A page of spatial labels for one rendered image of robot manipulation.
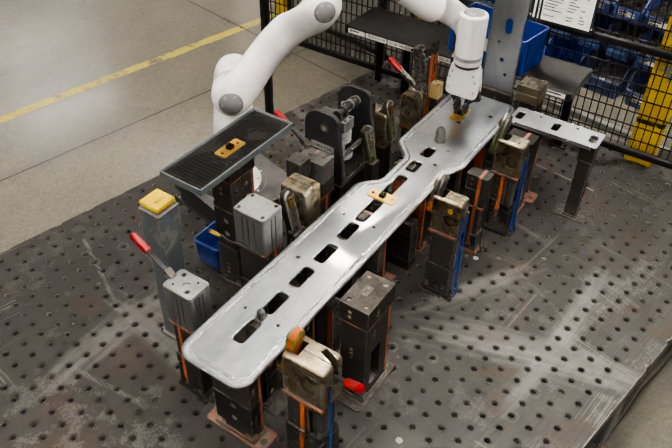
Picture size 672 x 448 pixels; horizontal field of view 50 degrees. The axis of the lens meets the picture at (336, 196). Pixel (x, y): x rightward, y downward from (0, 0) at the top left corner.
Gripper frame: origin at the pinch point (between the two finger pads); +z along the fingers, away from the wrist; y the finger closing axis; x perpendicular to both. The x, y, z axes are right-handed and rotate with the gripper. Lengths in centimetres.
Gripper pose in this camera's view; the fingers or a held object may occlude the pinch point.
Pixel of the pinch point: (460, 107)
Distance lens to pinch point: 227.8
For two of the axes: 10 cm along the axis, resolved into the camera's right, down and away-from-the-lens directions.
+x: 5.6, -5.1, 6.5
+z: -0.1, 7.8, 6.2
